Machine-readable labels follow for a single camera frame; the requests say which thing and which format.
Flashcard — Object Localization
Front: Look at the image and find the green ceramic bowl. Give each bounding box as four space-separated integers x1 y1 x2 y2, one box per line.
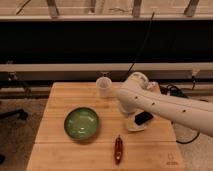
64 107 99 141

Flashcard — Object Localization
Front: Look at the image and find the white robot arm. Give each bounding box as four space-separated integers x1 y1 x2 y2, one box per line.
116 72 213 137

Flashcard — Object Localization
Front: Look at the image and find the translucent plastic cup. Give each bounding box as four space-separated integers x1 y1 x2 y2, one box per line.
96 77 112 98

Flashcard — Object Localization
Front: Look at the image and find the white small box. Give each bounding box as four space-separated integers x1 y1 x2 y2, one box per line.
125 120 147 132

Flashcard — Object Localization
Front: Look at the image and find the white rectangular carton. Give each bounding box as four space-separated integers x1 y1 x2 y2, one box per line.
147 82 158 91

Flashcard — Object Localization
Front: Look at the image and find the red brown chili pepper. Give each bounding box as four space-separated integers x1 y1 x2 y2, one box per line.
114 136 123 164

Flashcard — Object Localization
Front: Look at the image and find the black office chair base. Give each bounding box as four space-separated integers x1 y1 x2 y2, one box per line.
0 109 28 120

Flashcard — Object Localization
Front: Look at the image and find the thin black pole cable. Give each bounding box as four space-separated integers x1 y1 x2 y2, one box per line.
119 11 156 82

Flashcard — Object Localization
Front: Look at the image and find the black cable loop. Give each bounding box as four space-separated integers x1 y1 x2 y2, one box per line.
159 83 201 145

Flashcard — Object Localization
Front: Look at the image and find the white window sill rail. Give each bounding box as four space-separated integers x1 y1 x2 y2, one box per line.
0 62 213 72

